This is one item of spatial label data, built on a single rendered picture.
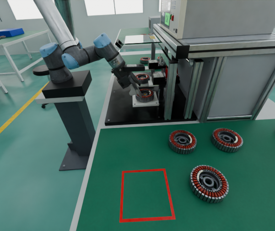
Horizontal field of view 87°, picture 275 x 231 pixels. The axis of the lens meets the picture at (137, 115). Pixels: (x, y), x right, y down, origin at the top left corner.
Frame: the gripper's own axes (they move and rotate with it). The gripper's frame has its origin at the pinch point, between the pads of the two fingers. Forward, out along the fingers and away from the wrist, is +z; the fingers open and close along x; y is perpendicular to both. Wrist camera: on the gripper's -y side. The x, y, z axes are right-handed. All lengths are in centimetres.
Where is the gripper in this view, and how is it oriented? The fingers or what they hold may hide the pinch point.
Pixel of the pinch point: (142, 91)
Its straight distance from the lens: 86.5
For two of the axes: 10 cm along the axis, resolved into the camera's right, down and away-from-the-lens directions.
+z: 5.4, 6.5, 5.3
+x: 0.4, 6.1, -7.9
